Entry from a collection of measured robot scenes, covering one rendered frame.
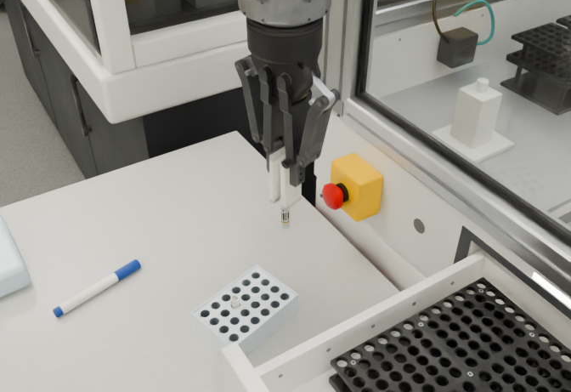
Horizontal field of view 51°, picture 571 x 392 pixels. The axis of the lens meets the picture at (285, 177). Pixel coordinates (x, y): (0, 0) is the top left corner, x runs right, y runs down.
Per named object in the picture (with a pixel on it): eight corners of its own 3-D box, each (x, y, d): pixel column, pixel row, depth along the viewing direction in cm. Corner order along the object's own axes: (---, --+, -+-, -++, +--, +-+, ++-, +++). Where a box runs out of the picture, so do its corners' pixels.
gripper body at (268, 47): (226, 11, 58) (232, 94, 64) (291, 36, 54) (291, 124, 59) (279, -10, 63) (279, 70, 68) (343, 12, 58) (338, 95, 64)
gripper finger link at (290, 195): (296, 150, 69) (302, 151, 69) (297, 196, 73) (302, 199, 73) (279, 161, 67) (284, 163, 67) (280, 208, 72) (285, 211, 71)
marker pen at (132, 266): (59, 320, 84) (56, 313, 83) (53, 314, 85) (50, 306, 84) (142, 269, 91) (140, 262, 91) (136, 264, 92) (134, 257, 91)
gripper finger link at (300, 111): (300, 61, 63) (310, 65, 62) (304, 151, 69) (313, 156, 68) (274, 74, 60) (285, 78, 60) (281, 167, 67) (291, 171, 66)
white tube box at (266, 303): (234, 366, 78) (232, 349, 75) (192, 331, 82) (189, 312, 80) (298, 312, 85) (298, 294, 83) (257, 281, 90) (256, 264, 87)
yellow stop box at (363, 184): (353, 225, 88) (356, 187, 83) (325, 199, 92) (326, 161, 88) (380, 213, 90) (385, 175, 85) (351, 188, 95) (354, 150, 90)
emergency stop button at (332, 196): (334, 217, 87) (336, 195, 84) (319, 201, 89) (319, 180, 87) (351, 209, 88) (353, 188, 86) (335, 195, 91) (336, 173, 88)
